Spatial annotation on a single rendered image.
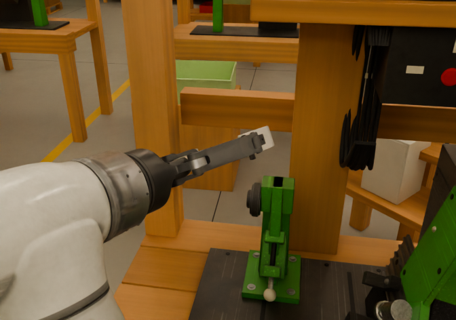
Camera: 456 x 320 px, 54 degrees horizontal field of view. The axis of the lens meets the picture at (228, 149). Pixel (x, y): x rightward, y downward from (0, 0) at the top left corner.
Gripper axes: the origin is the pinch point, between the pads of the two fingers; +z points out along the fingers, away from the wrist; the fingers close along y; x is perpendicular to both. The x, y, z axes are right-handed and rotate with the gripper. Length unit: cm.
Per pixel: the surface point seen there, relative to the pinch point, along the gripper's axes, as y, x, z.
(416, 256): 12.8, -29.2, 26.1
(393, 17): 20.3, 12.2, 30.2
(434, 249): 17.3, -26.8, 22.6
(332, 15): 11.7, 16.2, 25.7
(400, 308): 10.5, -34.5, 17.4
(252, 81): -231, 53, 391
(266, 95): -17.1, 8.5, 44.8
